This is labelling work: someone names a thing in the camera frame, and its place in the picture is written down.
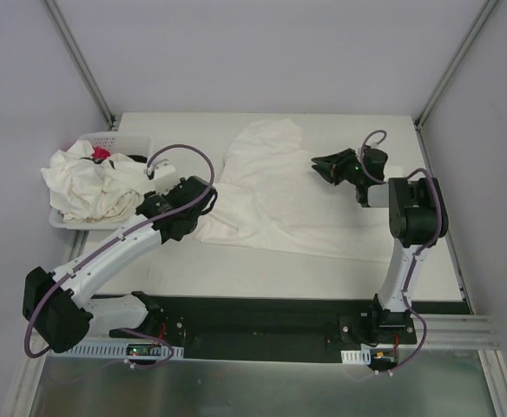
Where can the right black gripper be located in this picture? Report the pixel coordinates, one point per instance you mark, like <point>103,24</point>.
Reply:
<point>340,166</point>

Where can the white red-print t-shirt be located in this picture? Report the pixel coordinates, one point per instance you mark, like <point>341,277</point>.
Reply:
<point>270,198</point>

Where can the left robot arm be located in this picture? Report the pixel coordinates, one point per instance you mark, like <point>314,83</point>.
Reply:
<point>61,305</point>

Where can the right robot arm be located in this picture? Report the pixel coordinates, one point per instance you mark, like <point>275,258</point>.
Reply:
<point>416,214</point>

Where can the white plastic laundry basket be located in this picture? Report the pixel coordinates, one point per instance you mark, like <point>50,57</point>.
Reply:
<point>137,146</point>

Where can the pink t-shirt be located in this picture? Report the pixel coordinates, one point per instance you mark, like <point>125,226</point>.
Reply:
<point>100,153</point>

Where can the white t-shirt pile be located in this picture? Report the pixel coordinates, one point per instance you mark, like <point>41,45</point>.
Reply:
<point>86,189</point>

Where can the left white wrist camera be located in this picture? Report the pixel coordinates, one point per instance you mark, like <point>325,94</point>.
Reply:
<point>163,175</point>

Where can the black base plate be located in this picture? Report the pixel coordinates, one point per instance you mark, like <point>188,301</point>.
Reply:
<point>274,330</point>

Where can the right white cable duct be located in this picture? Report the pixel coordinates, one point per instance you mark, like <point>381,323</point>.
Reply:
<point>356,357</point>

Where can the white cable duct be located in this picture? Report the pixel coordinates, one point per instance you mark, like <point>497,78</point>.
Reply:
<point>124,350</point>
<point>356,357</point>

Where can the aluminium front rail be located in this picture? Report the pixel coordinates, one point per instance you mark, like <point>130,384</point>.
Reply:
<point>460,332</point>

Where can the right aluminium frame post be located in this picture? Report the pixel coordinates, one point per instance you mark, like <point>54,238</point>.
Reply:
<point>479,22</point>

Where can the aluminium frame post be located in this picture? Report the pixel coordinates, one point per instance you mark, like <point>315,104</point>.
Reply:
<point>479,22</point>
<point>79,61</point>

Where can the left aluminium frame post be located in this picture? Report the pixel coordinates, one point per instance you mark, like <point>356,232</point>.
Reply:
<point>79,61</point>

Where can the left white cable duct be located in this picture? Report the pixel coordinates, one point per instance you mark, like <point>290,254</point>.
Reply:
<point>124,350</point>

